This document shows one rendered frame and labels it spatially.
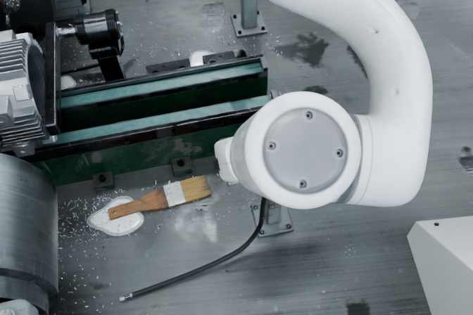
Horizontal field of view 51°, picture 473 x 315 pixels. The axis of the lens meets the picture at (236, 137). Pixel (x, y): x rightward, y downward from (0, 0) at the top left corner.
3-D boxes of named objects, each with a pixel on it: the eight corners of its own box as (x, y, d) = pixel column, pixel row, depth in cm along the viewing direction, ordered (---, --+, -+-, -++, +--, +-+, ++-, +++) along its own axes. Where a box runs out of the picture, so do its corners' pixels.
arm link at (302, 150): (330, 116, 48) (236, 105, 47) (381, 97, 35) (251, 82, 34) (322, 202, 47) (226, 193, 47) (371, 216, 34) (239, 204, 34)
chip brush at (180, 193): (111, 226, 96) (110, 224, 95) (106, 204, 98) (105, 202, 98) (212, 195, 99) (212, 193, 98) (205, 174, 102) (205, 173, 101)
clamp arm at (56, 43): (47, 34, 98) (46, 137, 84) (41, 23, 96) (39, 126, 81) (65, 31, 98) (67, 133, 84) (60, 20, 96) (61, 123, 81)
